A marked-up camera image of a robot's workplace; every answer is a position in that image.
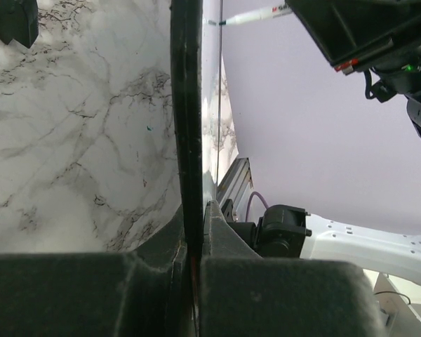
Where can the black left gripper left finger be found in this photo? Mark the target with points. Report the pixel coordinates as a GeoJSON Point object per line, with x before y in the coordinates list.
{"type": "Point", "coordinates": [145, 292]}

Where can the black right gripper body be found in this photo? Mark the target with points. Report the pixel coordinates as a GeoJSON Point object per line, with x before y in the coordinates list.
{"type": "Point", "coordinates": [400, 75]}

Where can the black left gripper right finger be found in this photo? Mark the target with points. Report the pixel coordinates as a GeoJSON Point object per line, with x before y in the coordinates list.
{"type": "Point", "coordinates": [243, 294]}

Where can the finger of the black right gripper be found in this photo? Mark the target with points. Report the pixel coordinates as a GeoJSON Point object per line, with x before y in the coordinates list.
{"type": "Point", "coordinates": [369, 31]}

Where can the green capped whiteboard marker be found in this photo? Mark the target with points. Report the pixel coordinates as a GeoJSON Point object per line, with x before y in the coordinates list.
{"type": "Point", "coordinates": [256, 15]}

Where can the white whiteboard black frame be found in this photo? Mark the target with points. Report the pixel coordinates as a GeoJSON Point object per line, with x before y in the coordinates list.
{"type": "Point", "coordinates": [196, 82]}

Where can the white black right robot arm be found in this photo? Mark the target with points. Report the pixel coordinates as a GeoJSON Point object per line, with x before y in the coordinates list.
{"type": "Point", "coordinates": [290, 232]}

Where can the black wedge eraser block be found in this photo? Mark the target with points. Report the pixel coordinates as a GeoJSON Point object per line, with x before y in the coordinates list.
{"type": "Point", "coordinates": [19, 21]}

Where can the aluminium rail frame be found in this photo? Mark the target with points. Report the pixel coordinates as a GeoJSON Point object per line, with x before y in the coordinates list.
{"type": "Point", "coordinates": [236, 185]}

